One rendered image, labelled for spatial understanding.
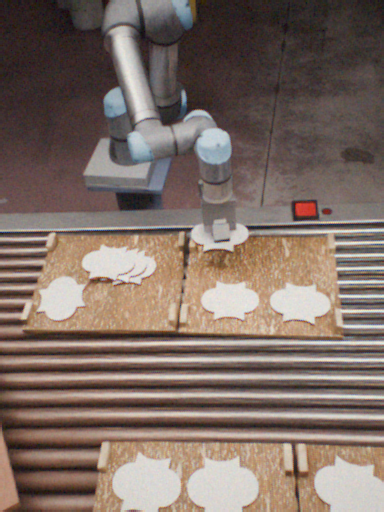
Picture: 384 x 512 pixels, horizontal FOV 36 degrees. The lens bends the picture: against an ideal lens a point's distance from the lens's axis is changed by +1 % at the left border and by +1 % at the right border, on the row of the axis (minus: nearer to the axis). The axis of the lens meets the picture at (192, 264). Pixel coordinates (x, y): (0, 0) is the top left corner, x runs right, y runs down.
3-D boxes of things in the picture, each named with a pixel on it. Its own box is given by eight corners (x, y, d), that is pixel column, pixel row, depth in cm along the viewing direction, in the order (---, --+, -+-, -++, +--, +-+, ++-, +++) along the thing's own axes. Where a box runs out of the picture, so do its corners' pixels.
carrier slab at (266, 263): (192, 239, 174) (191, 236, 173) (332, 240, 169) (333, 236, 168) (179, 335, 150) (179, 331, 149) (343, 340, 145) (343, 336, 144)
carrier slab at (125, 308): (54, 239, 179) (53, 235, 178) (187, 238, 174) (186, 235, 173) (23, 332, 155) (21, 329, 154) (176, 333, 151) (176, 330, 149)
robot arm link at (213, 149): (223, 122, 136) (235, 142, 130) (225, 160, 144) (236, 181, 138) (191, 129, 135) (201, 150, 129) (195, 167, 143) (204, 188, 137)
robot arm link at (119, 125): (105, 123, 203) (98, 87, 193) (143, 115, 204) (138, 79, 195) (111, 142, 194) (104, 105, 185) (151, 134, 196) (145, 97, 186)
